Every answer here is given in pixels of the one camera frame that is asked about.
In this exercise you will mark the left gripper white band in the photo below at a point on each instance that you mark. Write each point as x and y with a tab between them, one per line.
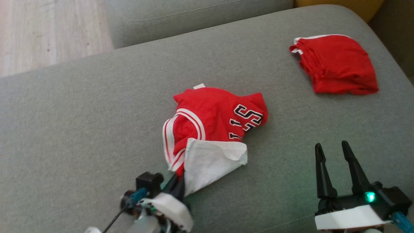
171	208

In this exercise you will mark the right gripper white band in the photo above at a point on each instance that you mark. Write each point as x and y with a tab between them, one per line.
349	216

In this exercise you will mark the red basketball jersey white trim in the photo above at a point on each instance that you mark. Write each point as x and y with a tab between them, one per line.
210	116

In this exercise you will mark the red shorts with white trim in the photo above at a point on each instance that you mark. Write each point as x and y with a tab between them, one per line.
339	64

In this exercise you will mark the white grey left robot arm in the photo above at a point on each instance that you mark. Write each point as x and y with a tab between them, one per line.
145	225

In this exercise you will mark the yellow and grey sofa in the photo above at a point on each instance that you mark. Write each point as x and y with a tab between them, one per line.
81	129

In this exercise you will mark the yellow sofa backrest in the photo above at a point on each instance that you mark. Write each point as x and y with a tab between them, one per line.
339	6

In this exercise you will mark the grey sofa seat cushion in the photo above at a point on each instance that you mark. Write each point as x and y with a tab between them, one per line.
194	16

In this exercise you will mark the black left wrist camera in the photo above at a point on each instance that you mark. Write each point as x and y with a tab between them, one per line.
148	183

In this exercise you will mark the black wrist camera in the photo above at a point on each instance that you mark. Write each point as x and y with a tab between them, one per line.
148	183
396	199

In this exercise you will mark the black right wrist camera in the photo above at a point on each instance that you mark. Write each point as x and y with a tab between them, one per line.
396	199

